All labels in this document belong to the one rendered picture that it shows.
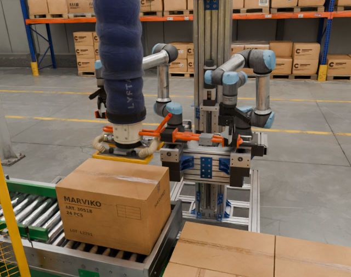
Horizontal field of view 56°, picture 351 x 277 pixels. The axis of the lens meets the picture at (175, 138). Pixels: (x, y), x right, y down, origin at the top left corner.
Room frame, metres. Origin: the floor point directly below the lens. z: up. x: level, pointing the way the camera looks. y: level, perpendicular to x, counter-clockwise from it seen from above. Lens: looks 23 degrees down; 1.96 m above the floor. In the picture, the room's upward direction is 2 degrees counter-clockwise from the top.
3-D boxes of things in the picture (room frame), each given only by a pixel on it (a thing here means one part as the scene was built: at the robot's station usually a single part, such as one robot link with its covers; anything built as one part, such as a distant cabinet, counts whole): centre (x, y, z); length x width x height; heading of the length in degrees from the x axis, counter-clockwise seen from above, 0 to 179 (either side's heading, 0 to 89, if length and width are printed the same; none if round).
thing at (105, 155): (1.70, 0.30, 1.17); 0.34 x 0.10 x 0.05; 72
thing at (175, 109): (2.30, 0.00, 1.20); 0.13 x 0.12 x 0.14; 35
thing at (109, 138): (1.79, 0.27, 1.21); 0.34 x 0.25 x 0.06; 72
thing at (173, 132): (1.71, 0.04, 1.27); 0.10 x 0.08 x 0.06; 162
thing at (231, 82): (1.61, -0.29, 1.57); 0.09 x 0.08 x 0.11; 148
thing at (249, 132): (2.17, -0.48, 1.09); 0.15 x 0.15 x 0.10
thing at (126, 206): (1.84, 0.39, 0.75); 0.60 x 0.40 x 0.40; 72
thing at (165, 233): (1.73, 0.08, 0.58); 0.70 x 0.03 x 0.06; 163
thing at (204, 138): (1.64, -0.17, 1.26); 0.07 x 0.07 x 0.04; 72
